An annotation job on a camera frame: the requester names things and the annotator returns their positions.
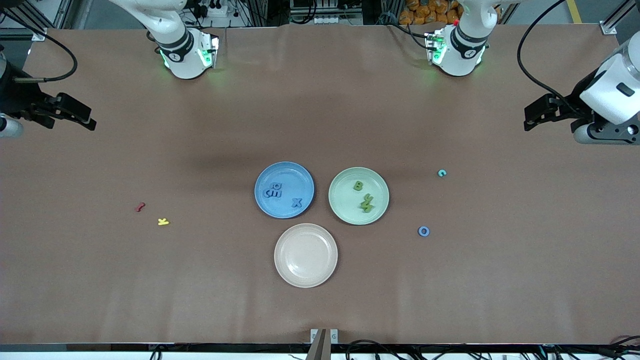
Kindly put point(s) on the aluminium corner bracket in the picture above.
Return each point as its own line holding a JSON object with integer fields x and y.
{"x": 40, "y": 35}
{"x": 608, "y": 27}

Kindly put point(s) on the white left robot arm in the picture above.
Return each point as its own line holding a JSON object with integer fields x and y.
{"x": 460, "y": 55}

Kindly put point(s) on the blue foam letter O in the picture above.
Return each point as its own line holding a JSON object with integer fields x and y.
{"x": 420, "y": 231}

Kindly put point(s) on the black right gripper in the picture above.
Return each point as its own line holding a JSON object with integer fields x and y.
{"x": 20, "y": 101}

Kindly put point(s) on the orange fruit net bag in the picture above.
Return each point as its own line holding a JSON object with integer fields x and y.
{"x": 430, "y": 12}

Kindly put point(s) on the beige pink round plate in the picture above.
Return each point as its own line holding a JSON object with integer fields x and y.
{"x": 306, "y": 255}

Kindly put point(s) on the red foam letter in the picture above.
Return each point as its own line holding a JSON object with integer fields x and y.
{"x": 140, "y": 206}

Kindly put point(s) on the small white power strip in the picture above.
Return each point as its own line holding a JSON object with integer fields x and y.
{"x": 325, "y": 20}

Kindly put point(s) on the blue foam letter E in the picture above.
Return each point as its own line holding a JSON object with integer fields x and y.
{"x": 277, "y": 194}

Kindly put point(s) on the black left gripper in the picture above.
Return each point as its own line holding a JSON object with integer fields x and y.
{"x": 575, "y": 104}

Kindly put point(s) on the green foam letter B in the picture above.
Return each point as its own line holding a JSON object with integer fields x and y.
{"x": 358, "y": 186}

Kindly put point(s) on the metal table edge bracket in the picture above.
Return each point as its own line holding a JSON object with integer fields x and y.
{"x": 324, "y": 342}

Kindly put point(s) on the blue foam letter X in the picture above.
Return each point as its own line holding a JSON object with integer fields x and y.
{"x": 297, "y": 202}

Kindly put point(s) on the green foam letter N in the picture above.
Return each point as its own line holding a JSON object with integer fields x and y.
{"x": 368, "y": 200}

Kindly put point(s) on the blue round plate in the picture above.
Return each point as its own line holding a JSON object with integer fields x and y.
{"x": 287, "y": 175}

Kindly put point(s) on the white power strip with plugs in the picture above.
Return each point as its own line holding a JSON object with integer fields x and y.
{"x": 212, "y": 9}

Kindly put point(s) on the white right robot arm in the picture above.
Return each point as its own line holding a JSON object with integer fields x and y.
{"x": 182, "y": 55}

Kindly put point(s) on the light green round plate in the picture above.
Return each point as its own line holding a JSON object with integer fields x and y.
{"x": 345, "y": 200}

